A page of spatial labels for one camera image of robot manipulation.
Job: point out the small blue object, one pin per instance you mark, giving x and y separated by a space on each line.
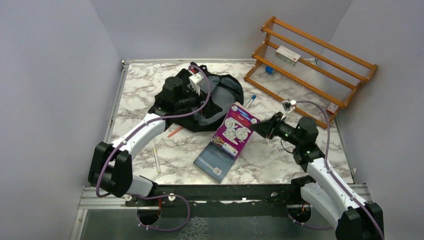
269 70

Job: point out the blue white marker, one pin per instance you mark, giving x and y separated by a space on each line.
250 101

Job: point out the pale yellow pencil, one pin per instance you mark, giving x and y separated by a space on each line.
156 158

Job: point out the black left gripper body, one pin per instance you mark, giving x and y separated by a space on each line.
187 100

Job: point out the small red white box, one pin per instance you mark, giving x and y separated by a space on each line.
332 108

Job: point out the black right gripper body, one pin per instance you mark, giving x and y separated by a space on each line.
276 126

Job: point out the dark blue book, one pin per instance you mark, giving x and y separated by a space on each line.
216 160

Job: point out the orange wooden shelf rack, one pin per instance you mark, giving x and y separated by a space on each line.
324 74

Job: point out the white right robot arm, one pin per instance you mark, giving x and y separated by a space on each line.
350 215

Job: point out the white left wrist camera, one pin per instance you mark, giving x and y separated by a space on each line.
196 80

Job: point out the black metal base rail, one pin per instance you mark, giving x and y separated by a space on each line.
219 200

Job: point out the black student bag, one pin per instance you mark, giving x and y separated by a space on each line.
229 91

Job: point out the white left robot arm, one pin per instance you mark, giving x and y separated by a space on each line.
111 167

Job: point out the salmon pink pencil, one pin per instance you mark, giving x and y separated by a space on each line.
175 131

